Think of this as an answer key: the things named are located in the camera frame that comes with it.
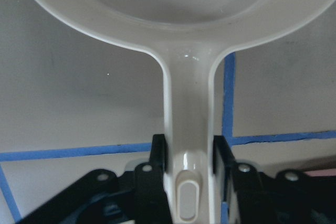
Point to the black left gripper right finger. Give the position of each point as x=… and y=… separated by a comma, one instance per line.
x=251, y=196

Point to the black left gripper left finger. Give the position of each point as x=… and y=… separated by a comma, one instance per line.
x=101, y=196

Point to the beige plastic dustpan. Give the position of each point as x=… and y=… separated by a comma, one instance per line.
x=188, y=38

